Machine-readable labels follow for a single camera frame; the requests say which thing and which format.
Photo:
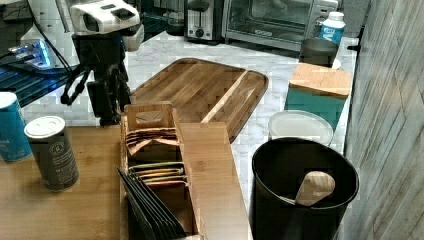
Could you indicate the wooden tea bag organizer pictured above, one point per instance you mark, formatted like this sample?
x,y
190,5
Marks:
x,y
155,191

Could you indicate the dark wooden cutting board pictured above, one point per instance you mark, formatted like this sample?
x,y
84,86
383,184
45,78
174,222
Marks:
x,y
206,91

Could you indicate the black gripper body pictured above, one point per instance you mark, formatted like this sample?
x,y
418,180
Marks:
x,y
99,51

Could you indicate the white bottle blue label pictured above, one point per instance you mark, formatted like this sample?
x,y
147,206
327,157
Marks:
x,y
333,27

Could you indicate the coloured tea bag packets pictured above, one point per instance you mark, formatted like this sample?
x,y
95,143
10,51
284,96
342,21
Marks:
x,y
161,173

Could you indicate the bamboo drawer cabinet top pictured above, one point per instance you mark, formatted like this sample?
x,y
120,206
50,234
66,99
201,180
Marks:
x,y
90,210

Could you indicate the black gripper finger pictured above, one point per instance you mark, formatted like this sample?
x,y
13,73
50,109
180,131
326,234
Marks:
x,y
101,103
122,88

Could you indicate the silver toaster oven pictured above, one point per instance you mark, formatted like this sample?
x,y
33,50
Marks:
x,y
283,24

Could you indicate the black utensil holder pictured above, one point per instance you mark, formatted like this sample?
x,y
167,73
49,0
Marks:
x,y
279,167

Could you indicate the teal box wooden lid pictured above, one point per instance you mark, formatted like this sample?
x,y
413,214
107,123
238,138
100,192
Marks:
x,y
319,90

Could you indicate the dark grey metal cup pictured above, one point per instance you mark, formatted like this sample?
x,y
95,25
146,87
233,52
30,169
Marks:
x,y
318,51

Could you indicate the black tea bag packets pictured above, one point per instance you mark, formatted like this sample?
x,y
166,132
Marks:
x,y
155,219

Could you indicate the brown tea bag packets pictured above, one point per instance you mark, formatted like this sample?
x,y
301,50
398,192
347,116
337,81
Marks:
x,y
137,139

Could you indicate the silver black toaster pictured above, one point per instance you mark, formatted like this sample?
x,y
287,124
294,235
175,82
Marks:
x,y
203,21

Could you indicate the blue cylindrical canister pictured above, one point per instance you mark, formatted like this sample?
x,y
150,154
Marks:
x,y
14,145

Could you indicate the grey spice shaker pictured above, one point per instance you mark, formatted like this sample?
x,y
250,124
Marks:
x,y
52,152

